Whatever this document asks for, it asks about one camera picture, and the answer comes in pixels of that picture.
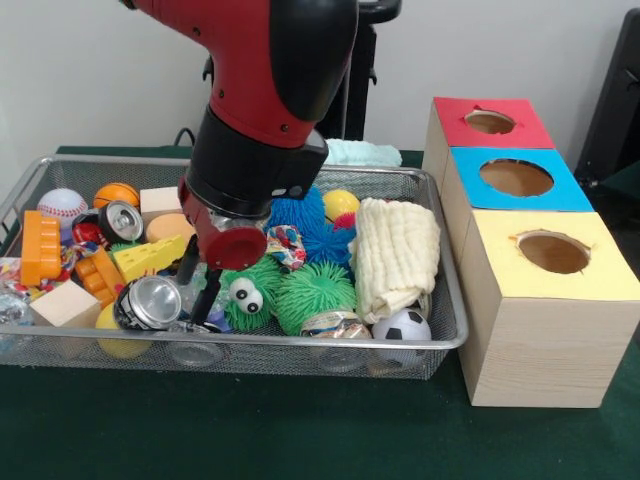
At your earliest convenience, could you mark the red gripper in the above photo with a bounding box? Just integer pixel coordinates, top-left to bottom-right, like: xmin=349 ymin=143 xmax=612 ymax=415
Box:
xmin=177 ymin=180 xmax=269 ymax=326

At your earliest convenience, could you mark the yellow toy cheese wedge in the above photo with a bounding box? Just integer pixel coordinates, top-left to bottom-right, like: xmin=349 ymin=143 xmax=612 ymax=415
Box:
xmin=112 ymin=235 xmax=191 ymax=284

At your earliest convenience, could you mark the multicoloured patterned cloth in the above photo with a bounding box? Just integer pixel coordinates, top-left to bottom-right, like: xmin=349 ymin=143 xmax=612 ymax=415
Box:
xmin=265 ymin=225 xmax=309 ymax=273

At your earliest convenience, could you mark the cream waffle cloth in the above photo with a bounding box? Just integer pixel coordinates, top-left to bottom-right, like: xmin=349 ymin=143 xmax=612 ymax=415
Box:
xmin=350 ymin=197 xmax=441 ymax=323

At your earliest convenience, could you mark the clear mesh bin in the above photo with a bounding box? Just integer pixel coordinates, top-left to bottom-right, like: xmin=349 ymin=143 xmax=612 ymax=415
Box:
xmin=0 ymin=155 xmax=471 ymax=378

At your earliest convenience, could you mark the wooden box with three holes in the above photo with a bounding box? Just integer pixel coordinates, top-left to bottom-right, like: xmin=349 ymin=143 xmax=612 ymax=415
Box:
xmin=423 ymin=97 xmax=640 ymax=409

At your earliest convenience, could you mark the silver drink can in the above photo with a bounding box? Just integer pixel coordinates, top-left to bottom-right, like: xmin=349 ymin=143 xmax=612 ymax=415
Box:
xmin=113 ymin=275 xmax=184 ymax=331

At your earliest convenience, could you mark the green spiky ball with face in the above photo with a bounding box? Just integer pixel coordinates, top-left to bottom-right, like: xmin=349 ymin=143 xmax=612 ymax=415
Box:
xmin=220 ymin=255 xmax=286 ymax=333

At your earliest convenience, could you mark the plain wooden cube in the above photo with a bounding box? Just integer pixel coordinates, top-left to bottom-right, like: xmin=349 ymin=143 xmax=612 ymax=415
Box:
xmin=30 ymin=280 xmax=103 ymax=329

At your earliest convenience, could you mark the white baseball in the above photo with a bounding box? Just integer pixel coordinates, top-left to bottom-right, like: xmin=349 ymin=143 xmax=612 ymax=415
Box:
xmin=37 ymin=188 xmax=89 ymax=233

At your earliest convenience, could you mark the orange toy building block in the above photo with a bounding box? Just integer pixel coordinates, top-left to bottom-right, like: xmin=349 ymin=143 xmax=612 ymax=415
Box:
xmin=20 ymin=210 xmax=64 ymax=289

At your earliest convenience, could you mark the dark green tablecloth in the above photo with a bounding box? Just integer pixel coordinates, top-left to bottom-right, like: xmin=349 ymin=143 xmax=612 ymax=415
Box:
xmin=0 ymin=145 xmax=640 ymax=480

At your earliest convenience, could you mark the small soccer ball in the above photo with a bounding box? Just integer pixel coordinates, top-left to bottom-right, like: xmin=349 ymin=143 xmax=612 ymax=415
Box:
xmin=372 ymin=308 xmax=433 ymax=343

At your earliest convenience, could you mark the mint green cloth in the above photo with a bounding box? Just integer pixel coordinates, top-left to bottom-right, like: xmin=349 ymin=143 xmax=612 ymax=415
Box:
xmin=325 ymin=138 xmax=403 ymax=168

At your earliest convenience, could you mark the black chair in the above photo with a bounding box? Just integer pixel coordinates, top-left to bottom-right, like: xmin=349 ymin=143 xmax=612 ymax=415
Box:
xmin=575 ymin=10 xmax=640 ymax=201

